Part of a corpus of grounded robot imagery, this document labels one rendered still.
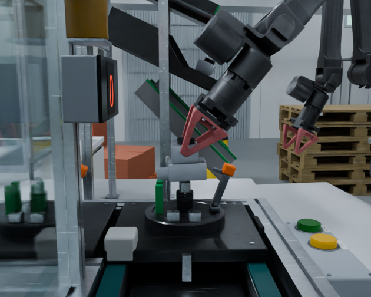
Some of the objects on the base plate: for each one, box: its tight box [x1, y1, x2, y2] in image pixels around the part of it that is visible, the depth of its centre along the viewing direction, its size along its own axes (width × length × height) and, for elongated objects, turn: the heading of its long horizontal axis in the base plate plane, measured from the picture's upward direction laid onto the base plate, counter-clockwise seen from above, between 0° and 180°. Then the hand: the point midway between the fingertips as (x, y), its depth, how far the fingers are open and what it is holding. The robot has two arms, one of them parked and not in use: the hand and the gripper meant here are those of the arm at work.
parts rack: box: [77, 0, 175, 200], centre depth 101 cm, size 21×36×80 cm
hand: (185, 148), depth 68 cm, fingers closed on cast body, 4 cm apart
